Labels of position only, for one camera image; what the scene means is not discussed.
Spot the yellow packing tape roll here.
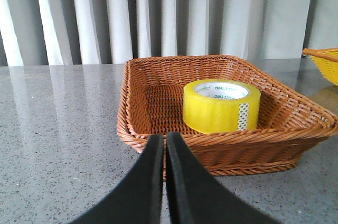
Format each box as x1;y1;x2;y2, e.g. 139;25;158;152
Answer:
183;79;261;134

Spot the yellow woven basket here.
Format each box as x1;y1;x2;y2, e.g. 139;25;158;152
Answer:
302;48;337;86

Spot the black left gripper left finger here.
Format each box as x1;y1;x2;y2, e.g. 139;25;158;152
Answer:
72;135;164;223

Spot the grey pleated curtain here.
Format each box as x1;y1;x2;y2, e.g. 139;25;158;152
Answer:
1;0;337;67

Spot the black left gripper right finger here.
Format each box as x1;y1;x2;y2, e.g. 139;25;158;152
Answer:
166;132;278;223

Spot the brown wicker basket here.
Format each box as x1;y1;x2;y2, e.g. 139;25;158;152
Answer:
117;55;337;175

